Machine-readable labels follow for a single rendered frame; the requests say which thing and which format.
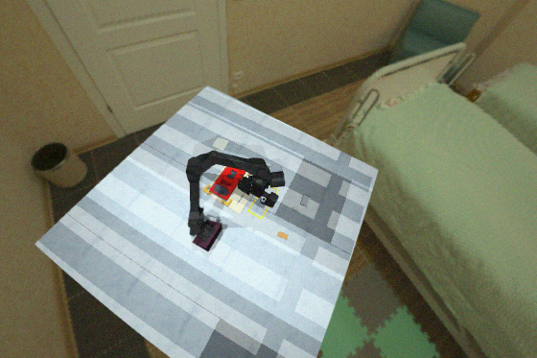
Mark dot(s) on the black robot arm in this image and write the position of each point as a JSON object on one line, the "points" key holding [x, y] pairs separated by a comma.
{"points": [[261, 178]]}

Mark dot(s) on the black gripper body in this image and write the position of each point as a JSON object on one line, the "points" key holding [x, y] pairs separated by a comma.
{"points": [[271, 198]]}

